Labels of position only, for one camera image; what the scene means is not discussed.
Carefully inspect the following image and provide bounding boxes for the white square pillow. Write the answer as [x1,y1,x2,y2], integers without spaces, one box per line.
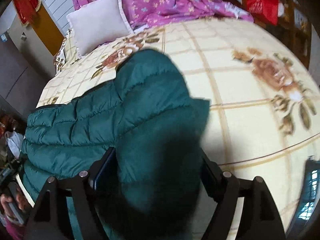
[67,0,133,56]

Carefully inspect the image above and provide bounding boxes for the dark green puffer jacket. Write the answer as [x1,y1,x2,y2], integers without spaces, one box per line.
[22,49,210,239]

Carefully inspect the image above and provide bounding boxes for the red hanging decoration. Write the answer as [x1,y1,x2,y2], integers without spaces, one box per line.
[13,0,41,25]

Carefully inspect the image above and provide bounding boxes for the red shopping bag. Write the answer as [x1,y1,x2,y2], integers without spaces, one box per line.
[246,0,279,25]

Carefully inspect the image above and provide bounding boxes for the white plastic bag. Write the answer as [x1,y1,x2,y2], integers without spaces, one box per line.
[4,131,24,159]

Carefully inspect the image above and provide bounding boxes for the cream floral bed sheet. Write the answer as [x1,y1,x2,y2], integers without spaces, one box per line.
[38,19,319,231]

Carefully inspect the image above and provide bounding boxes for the person's hand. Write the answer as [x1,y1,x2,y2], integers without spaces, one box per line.
[0,192,32,218]

